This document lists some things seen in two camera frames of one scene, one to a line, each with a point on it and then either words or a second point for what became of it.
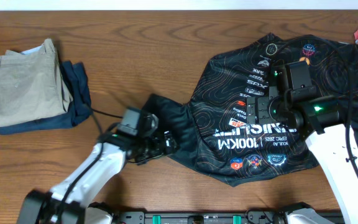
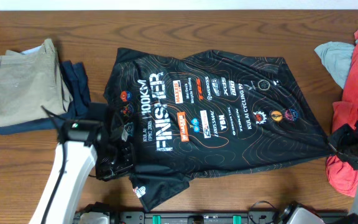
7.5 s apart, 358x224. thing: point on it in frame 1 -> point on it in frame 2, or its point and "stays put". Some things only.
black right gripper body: x=270 y=112 -> x=345 y=147
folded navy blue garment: x=75 y=78 stays put
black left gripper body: x=151 y=147 -> x=116 y=160
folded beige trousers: x=20 y=88 stays put
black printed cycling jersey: x=210 y=134 -> x=206 y=111
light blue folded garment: x=37 y=50 stays put
